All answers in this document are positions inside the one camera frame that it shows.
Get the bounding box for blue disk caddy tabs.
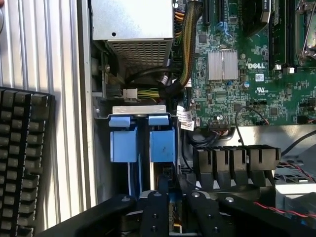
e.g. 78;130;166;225
108;115;178;163

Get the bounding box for blue drive bay cage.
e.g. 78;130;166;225
108;105;180;198

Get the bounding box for black fan shroud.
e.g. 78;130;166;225
192;145;281;190

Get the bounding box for metal drive cage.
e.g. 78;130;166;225
273;159;316;216

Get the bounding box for white power connector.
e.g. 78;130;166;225
122;88;138;101

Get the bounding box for green Dell motherboard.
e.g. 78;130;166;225
172;0;316;129

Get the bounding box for black keyboard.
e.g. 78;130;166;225
0;86;57;237

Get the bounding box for silver chipset heatsink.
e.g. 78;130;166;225
207;48;239;81

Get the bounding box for black open PC case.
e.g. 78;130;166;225
76;0;316;237

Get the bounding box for silver power supply unit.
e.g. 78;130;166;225
89;0;175;73

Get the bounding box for black RAM slot row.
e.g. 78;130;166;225
268;0;297;74

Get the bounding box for metal CPU socket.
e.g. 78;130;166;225
295;0;316;67

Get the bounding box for red data wire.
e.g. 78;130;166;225
253;201;316;220

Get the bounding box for thin black wire loop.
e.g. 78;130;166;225
234;105;270;147

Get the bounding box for red black twisted wire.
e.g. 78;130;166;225
283;162;316;184

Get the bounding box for sleeved power cable bundle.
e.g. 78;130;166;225
158;0;203;100

